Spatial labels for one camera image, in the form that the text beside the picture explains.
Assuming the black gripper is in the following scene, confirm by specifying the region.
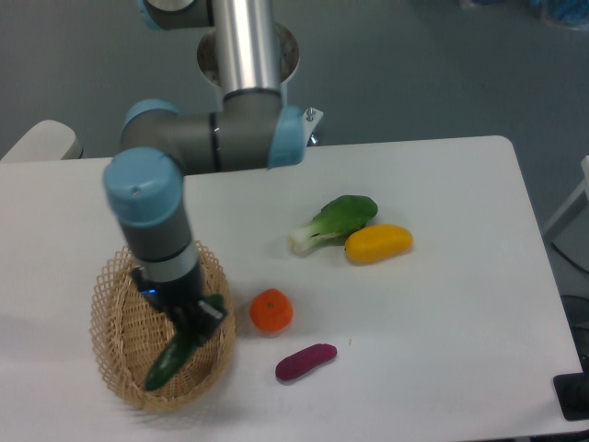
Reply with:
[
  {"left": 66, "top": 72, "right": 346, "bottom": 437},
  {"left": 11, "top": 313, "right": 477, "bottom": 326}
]
[{"left": 131, "top": 262, "right": 227, "bottom": 347}]

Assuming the green cucumber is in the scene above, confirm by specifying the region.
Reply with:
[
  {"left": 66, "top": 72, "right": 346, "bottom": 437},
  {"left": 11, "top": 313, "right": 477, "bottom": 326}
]
[{"left": 144, "top": 294, "right": 225, "bottom": 391}]

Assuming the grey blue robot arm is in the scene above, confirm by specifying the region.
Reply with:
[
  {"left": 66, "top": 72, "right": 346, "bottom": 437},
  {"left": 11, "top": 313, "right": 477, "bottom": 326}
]
[{"left": 103, "top": 1, "right": 307, "bottom": 344}]

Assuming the woven wicker basket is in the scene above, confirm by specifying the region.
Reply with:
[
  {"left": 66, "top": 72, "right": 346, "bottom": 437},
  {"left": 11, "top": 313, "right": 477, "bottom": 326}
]
[{"left": 90, "top": 241, "right": 236, "bottom": 413}]

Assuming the orange tangerine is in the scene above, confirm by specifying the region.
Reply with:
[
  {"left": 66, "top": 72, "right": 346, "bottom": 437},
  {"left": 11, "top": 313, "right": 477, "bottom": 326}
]
[{"left": 249, "top": 288, "right": 294, "bottom": 333}]

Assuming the purple sweet potato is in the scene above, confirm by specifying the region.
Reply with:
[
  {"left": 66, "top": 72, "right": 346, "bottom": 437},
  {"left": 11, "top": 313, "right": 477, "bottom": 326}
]
[{"left": 274, "top": 343, "right": 338, "bottom": 382}]

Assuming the green bok choy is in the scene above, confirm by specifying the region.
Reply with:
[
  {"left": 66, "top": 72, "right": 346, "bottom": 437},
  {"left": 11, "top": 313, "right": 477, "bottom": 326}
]
[{"left": 288, "top": 194, "right": 378, "bottom": 254}]

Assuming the yellow mango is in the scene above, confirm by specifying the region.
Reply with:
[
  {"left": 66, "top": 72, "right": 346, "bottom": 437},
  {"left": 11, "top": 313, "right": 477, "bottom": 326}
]
[{"left": 344, "top": 224, "right": 414, "bottom": 264}]

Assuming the white chair armrest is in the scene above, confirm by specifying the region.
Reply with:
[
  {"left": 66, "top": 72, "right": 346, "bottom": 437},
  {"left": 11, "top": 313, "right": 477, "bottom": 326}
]
[{"left": 1, "top": 120, "right": 86, "bottom": 164}]

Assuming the black device at table edge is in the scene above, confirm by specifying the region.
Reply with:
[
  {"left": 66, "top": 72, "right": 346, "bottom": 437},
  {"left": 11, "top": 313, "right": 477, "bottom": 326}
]
[{"left": 553, "top": 373, "right": 588, "bottom": 422}]

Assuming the white frame at right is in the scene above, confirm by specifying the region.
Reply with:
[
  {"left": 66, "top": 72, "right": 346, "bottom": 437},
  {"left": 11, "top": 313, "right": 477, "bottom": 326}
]
[{"left": 541, "top": 157, "right": 588, "bottom": 241}]

